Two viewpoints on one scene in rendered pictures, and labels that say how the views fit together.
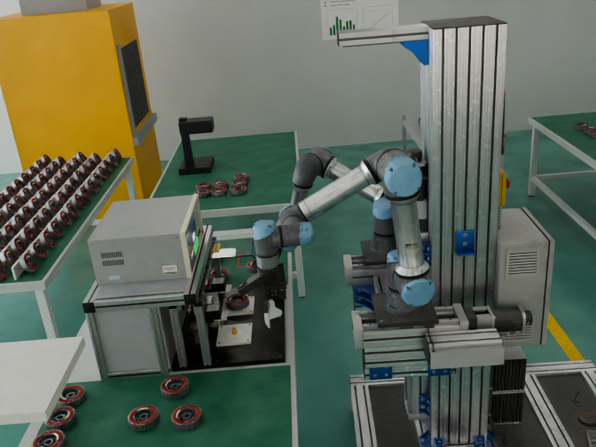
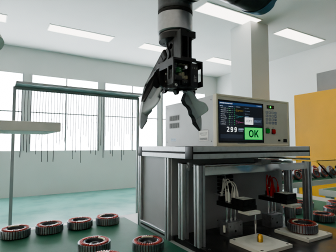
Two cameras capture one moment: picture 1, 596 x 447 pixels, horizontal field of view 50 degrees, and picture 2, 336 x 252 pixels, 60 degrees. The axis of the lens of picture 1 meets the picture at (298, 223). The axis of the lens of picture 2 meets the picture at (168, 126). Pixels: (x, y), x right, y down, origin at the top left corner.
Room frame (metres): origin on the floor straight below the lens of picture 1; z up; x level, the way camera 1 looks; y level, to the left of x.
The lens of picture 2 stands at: (1.55, -0.40, 1.12)
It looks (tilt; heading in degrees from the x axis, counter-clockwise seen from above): 4 degrees up; 58
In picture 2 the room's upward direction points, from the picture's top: straight up
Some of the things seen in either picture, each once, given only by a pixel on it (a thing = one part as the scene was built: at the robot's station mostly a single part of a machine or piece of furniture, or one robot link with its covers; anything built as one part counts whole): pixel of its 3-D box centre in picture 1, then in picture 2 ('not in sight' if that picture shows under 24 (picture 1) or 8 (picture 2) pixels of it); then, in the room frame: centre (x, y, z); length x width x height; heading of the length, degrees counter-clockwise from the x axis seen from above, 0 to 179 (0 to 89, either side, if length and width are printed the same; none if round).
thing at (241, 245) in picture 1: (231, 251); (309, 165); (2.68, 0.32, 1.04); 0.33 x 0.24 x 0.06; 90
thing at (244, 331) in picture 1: (234, 334); (260, 243); (2.37, 0.32, 0.78); 0.15 x 0.15 x 0.01; 0
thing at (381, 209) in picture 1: (386, 215); not in sight; (2.57, -0.39, 1.20); 0.13 x 0.12 x 0.14; 153
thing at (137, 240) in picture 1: (150, 237); (224, 124); (2.51, 0.64, 1.22); 0.44 x 0.39 x 0.20; 0
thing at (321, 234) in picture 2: (238, 306); (302, 232); (2.62, 0.32, 0.78); 0.15 x 0.15 x 0.01; 0
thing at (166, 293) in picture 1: (155, 263); (223, 151); (2.50, 0.64, 1.09); 0.68 x 0.44 x 0.05; 0
